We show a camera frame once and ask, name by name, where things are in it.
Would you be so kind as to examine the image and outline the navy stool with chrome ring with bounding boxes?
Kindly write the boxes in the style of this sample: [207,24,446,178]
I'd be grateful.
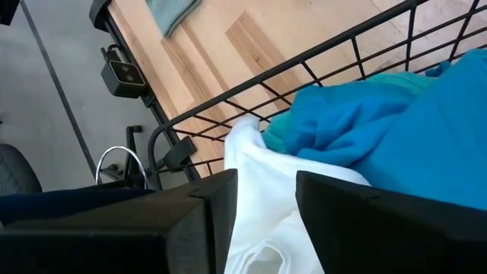
[0,145,155,226]

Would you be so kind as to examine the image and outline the grey-green cloth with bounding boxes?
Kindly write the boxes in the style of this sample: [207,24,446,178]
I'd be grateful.
[145,0,202,38]

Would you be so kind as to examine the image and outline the black clamp bracket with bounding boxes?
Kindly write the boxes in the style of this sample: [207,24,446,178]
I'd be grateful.
[161,135,198,171]

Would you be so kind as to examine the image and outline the black table-level camera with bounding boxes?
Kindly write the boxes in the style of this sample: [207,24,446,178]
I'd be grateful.
[100,44,148,100]

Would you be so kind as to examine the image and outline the black wire basket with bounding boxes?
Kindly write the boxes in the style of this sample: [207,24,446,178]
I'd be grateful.
[146,0,487,191]

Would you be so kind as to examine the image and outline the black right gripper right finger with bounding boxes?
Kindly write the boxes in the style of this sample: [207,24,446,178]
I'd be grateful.
[295,170,487,274]

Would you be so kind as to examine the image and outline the white cloth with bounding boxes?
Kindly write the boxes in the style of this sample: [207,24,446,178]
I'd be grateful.
[223,113,372,274]

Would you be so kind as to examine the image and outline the grey office chair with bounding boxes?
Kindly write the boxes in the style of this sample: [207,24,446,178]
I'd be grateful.
[0,143,43,196]

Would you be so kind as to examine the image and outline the turquoise cloth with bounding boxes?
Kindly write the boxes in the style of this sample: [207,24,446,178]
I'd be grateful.
[262,70,434,155]

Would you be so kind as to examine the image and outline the blue cloth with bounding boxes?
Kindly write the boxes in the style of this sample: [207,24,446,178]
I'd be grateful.
[283,48,487,212]

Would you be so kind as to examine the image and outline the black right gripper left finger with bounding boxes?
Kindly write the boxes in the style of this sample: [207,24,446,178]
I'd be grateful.
[0,169,239,274]

